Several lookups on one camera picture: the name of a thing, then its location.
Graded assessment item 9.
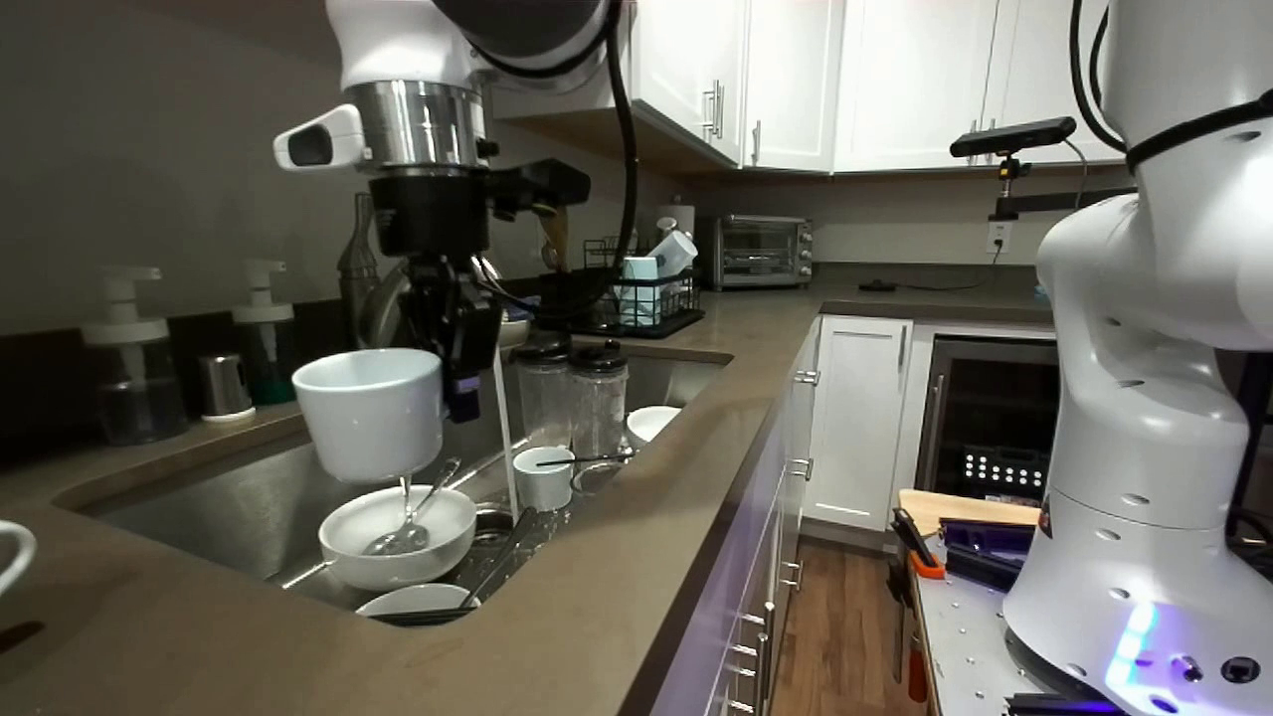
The small white dish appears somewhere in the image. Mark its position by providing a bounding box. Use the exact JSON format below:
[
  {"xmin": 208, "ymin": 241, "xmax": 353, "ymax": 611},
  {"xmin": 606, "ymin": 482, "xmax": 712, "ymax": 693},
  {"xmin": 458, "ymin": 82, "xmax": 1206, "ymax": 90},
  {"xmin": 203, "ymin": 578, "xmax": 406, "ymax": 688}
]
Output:
[{"xmin": 352, "ymin": 579, "xmax": 487, "ymax": 628}]

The orange handled tool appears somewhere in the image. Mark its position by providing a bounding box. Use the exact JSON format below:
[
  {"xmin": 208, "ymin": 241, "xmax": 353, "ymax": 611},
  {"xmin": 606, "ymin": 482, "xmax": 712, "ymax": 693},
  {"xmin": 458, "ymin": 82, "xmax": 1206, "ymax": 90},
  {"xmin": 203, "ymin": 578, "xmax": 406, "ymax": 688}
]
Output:
[{"xmin": 889, "ymin": 506, "xmax": 952, "ymax": 584}]

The silver toaster oven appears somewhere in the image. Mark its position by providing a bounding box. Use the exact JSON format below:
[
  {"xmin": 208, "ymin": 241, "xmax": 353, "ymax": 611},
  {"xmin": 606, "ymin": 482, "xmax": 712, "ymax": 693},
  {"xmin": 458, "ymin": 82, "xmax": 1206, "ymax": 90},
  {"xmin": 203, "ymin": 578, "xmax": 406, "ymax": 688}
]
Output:
[{"xmin": 707, "ymin": 209, "xmax": 818, "ymax": 294}]

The small metal cup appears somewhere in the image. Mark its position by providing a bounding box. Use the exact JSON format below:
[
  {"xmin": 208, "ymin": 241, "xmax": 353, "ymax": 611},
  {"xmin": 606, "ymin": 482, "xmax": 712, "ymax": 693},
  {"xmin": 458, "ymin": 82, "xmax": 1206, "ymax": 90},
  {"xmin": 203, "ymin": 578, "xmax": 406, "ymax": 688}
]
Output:
[{"xmin": 196, "ymin": 350, "xmax": 260, "ymax": 430}]

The wooden board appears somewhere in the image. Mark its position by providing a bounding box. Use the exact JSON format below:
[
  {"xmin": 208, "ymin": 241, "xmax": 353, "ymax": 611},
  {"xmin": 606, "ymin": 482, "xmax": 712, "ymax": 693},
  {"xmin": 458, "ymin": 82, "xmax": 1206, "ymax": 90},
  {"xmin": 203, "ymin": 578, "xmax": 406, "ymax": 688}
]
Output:
[{"xmin": 895, "ymin": 484, "xmax": 1046, "ymax": 538}]

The grey robot mounting table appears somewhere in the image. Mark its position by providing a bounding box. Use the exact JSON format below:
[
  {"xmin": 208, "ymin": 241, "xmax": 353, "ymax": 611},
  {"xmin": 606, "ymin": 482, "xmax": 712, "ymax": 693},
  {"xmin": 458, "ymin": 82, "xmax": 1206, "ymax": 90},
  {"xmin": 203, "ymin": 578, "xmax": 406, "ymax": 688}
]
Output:
[{"xmin": 909, "ymin": 521, "xmax": 1273, "ymax": 716}]

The small white cup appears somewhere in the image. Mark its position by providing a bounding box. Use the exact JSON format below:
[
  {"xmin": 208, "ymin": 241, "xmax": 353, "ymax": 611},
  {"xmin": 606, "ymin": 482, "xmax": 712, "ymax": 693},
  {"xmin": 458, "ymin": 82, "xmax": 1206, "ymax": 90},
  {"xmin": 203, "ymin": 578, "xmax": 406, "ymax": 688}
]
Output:
[{"xmin": 511, "ymin": 441, "xmax": 582, "ymax": 515}]

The white bowl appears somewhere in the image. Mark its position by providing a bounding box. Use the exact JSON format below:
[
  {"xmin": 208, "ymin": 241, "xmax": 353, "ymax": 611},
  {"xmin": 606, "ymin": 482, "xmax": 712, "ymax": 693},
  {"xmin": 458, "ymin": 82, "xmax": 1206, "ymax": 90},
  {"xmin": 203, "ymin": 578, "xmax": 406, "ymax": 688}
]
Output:
[{"xmin": 316, "ymin": 482, "xmax": 482, "ymax": 596}]

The kitchen base cabinet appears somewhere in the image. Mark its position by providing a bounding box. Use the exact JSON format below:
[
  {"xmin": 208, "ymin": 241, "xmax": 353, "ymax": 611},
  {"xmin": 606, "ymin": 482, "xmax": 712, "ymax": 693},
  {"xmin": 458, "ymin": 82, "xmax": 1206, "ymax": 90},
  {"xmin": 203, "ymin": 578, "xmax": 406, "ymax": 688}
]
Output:
[{"xmin": 617, "ymin": 323, "xmax": 828, "ymax": 716}]

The clear soap dispenser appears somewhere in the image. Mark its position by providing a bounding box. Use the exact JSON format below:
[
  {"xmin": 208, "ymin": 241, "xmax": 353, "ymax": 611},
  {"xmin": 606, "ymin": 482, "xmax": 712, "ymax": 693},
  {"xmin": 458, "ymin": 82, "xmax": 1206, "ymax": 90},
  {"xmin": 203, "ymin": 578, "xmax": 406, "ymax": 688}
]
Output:
[{"xmin": 74, "ymin": 261, "xmax": 193, "ymax": 449}]

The thin metal spoon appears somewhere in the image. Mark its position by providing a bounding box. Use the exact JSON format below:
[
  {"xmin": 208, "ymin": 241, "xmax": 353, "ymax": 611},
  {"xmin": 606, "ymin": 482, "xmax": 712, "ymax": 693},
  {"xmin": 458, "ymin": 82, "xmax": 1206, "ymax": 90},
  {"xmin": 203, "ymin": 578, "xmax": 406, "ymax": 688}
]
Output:
[{"xmin": 535, "ymin": 449, "xmax": 643, "ymax": 473}]

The black camera on stand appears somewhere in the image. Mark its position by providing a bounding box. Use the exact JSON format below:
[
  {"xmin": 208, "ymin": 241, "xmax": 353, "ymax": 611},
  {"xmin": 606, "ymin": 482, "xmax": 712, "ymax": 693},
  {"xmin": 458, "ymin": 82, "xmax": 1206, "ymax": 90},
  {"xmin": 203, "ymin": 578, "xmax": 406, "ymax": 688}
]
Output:
[{"xmin": 948, "ymin": 110, "xmax": 1137, "ymax": 226}]

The black wine cooler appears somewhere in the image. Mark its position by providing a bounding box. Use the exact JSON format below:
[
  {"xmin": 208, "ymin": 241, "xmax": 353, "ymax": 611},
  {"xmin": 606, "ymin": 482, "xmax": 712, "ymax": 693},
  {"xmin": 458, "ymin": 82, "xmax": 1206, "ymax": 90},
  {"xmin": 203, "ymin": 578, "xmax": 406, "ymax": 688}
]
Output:
[{"xmin": 911, "ymin": 331, "xmax": 1066, "ymax": 509}]

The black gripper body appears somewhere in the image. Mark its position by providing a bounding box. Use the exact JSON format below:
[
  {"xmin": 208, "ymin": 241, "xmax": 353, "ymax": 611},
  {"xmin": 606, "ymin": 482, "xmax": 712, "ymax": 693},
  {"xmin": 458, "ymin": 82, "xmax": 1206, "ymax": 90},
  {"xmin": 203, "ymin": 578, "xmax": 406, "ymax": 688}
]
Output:
[{"xmin": 366, "ymin": 165, "xmax": 496, "ymax": 270}]

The stainless steel sink basin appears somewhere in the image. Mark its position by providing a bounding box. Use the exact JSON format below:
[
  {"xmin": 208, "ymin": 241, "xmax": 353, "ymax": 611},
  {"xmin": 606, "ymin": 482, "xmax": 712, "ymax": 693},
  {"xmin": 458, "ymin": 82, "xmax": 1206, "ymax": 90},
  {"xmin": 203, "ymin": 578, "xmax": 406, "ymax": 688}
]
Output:
[{"xmin": 51, "ymin": 347, "xmax": 738, "ymax": 632}]

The green soap dispenser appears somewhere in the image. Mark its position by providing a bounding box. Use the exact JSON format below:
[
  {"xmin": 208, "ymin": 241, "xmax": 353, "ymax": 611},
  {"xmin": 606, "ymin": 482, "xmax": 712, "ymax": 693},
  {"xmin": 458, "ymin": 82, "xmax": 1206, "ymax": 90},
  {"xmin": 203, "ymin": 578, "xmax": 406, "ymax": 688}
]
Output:
[{"xmin": 228, "ymin": 253, "xmax": 304, "ymax": 408}]

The large white mug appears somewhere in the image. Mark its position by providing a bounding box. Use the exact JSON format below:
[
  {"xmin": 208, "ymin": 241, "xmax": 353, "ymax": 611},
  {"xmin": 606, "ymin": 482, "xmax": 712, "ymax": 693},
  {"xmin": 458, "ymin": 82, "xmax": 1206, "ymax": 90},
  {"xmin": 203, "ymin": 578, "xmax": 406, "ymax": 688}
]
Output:
[{"xmin": 285, "ymin": 347, "xmax": 451, "ymax": 484}]

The white cabinet door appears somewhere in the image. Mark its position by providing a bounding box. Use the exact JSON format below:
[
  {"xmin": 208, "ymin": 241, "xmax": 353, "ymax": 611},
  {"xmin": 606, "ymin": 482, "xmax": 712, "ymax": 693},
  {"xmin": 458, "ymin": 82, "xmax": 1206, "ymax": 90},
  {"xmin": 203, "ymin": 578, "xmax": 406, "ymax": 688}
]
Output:
[{"xmin": 801, "ymin": 311, "xmax": 922, "ymax": 538}]

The black dish drying rack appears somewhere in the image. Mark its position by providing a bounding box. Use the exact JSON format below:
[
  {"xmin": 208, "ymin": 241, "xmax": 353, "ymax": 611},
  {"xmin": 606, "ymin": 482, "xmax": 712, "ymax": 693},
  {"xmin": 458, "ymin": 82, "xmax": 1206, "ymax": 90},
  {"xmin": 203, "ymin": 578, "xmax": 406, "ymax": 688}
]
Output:
[{"xmin": 614, "ymin": 226, "xmax": 703, "ymax": 331}]

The dark glass bottle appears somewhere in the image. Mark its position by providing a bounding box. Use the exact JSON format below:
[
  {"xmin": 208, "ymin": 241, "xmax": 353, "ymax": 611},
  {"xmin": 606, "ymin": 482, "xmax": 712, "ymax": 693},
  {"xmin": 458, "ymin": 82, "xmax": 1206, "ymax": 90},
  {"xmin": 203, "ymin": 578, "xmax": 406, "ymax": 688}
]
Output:
[{"xmin": 333, "ymin": 186, "xmax": 390, "ymax": 350}]

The white plate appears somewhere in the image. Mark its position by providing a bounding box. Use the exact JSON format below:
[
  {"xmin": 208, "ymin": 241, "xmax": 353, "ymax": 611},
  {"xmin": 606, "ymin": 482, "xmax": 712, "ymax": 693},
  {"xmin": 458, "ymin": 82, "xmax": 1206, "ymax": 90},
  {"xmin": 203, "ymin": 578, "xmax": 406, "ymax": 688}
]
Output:
[{"xmin": 621, "ymin": 400, "xmax": 688, "ymax": 449}]

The wooden spatula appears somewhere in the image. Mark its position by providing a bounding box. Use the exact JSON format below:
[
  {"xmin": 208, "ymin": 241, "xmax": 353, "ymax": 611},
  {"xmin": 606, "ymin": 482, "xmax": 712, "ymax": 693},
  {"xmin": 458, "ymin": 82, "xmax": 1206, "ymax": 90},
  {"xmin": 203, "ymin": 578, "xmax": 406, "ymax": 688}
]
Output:
[{"xmin": 528, "ymin": 213, "xmax": 576, "ymax": 277}]

